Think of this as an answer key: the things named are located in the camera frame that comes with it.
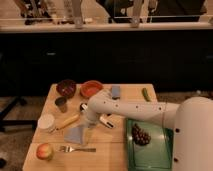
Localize grey towel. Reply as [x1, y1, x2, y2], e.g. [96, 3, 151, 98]
[64, 124, 83, 145]

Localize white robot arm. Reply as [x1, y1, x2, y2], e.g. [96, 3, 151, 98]
[83, 89, 213, 171]

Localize orange-red bowl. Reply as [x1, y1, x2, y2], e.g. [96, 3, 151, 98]
[80, 80, 103, 98]

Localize dark brown bowl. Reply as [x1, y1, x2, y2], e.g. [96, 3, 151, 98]
[56, 79, 76, 98]

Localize metal fork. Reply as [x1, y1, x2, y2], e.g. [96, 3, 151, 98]
[59, 146, 96, 153]

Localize small metal cup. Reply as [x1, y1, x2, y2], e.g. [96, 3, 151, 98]
[55, 97, 67, 113]

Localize white round container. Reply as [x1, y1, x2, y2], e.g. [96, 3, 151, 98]
[38, 114, 55, 131]

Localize red yellow apple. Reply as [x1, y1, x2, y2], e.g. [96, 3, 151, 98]
[36, 143, 54, 161]

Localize bunch of dark grapes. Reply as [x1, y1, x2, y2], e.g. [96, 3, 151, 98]
[132, 124, 151, 146]

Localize grey blue sponge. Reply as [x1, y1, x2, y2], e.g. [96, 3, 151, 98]
[111, 85, 120, 100]

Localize green plastic tray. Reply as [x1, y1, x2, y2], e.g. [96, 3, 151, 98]
[125, 119, 173, 171]

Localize black office chair base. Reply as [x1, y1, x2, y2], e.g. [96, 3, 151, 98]
[0, 95, 38, 133]

